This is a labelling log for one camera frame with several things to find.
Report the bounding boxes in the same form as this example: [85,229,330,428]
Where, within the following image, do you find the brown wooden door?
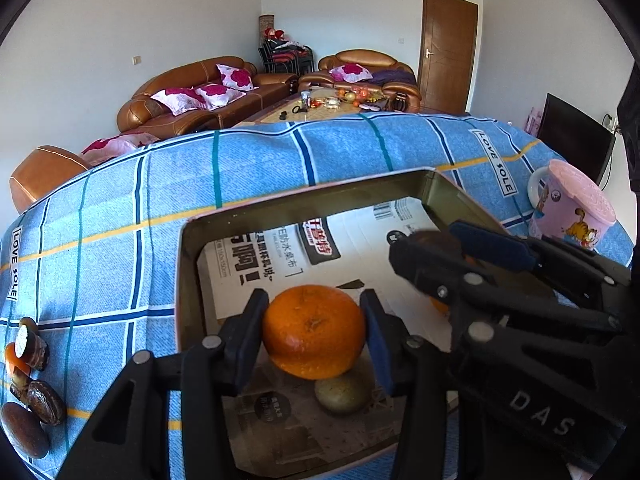
[419,0,478,115]

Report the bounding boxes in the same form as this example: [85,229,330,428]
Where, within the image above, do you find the brown leather armchair near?
[9,145,90,214]

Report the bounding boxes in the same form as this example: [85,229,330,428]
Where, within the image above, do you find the orange tangerine on cloth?
[4,342,32,376]

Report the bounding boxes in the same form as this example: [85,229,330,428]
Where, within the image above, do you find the white magenta pillow middle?
[195,84,246,110]

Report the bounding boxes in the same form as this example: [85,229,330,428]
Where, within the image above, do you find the brown leather armchair far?
[298,49,422,113]

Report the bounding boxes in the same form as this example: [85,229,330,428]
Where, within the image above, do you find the blue plaid tablecloth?
[1,112,639,479]

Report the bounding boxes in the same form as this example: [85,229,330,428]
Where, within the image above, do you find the brown leather armchair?
[298,49,422,113]
[9,145,90,214]

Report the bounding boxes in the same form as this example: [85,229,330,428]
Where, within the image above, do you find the white magenta pillow right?
[217,64,257,92]

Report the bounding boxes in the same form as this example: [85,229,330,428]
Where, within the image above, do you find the brown leather three-seat sofa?
[116,56,298,140]

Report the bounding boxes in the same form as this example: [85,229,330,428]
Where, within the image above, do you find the black television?
[537,93,615,184]

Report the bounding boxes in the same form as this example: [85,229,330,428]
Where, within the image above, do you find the wooden coffee table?
[236,87,390,128]

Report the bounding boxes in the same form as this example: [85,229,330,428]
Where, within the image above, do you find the pink cartoon cup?
[527,159,616,250]

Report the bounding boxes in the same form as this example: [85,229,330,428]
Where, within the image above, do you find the white magenta armchair pillow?
[329,63,372,84]

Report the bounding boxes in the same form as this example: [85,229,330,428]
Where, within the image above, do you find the small orange tangerine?
[430,255,476,318]

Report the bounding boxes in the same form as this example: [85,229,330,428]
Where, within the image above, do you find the printed paper sheet in box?
[198,197,451,351]

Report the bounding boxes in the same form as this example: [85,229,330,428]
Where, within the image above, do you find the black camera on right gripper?
[615,62,640,201]

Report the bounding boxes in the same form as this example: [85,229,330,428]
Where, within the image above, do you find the large orange tangerine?
[262,285,366,380]

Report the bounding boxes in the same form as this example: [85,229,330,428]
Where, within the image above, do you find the green round fruit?
[314,372,372,415]

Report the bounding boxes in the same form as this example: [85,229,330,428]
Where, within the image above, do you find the purple blanket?
[369,70,416,87]

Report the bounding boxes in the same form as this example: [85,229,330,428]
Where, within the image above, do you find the dark brown fruit half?
[24,380,66,426]

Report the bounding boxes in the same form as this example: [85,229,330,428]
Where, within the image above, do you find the white magenta pillow left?
[151,87,207,116]

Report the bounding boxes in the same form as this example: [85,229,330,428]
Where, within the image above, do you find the stacked dark chairs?
[258,27,316,76]

